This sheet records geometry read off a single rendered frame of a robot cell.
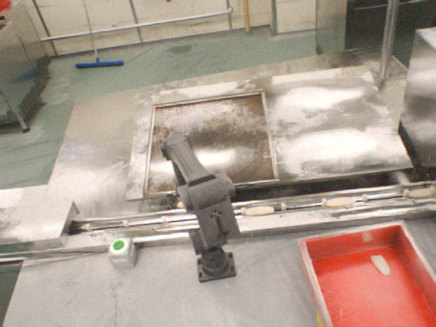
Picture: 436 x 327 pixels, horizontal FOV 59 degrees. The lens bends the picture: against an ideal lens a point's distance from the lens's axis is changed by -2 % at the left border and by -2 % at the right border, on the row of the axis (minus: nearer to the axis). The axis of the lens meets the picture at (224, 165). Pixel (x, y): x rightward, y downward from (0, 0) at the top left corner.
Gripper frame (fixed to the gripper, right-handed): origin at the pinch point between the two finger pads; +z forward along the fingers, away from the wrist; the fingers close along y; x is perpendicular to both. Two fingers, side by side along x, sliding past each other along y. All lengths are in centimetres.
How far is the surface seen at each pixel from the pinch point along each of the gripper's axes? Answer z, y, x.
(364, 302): 11, 36, 49
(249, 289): 11.2, 28.3, 16.9
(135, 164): 2.1, -25.6, -24.0
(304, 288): 11.1, 29.8, 33.0
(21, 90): 60, -223, -181
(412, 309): 11, 40, 61
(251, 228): 7.0, 8.4, 19.1
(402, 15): 14, -165, 132
